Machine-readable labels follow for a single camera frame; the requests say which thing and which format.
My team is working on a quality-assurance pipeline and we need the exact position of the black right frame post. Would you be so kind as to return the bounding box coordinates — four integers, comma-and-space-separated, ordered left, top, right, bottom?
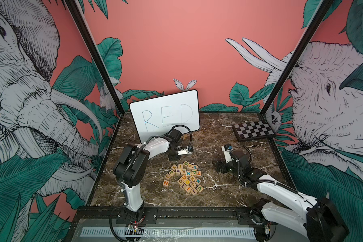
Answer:
259, 0, 334, 117

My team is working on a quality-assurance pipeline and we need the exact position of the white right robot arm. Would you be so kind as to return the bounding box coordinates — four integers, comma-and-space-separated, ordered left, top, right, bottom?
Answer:
213, 145, 349, 242

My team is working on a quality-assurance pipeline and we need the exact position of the black left frame post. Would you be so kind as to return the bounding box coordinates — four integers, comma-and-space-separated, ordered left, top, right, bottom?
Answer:
64, 0, 125, 116

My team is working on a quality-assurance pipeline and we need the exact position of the white slotted cable duct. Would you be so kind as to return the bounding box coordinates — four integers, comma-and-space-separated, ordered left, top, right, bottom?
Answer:
78, 226, 256, 240

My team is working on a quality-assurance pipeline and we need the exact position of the pile of wooden letter blocks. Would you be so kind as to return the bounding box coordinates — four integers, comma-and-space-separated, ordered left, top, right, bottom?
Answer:
162, 161, 205, 196

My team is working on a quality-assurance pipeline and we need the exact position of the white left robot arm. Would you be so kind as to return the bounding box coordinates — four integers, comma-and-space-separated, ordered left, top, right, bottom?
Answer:
113, 126, 193, 213

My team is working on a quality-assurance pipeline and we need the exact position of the whiteboard with RED writing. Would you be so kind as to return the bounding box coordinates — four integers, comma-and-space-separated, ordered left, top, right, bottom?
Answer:
130, 90, 201, 143

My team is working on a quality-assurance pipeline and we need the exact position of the black frame post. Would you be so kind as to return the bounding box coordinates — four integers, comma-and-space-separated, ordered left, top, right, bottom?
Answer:
259, 0, 334, 117
64, 0, 125, 116

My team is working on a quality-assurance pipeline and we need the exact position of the black white checkerboard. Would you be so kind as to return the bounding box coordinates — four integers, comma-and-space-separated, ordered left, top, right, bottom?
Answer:
232, 121, 275, 142

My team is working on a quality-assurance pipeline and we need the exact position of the black front mounting rail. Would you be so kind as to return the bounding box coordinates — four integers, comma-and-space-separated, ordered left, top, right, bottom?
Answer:
73, 206, 256, 226

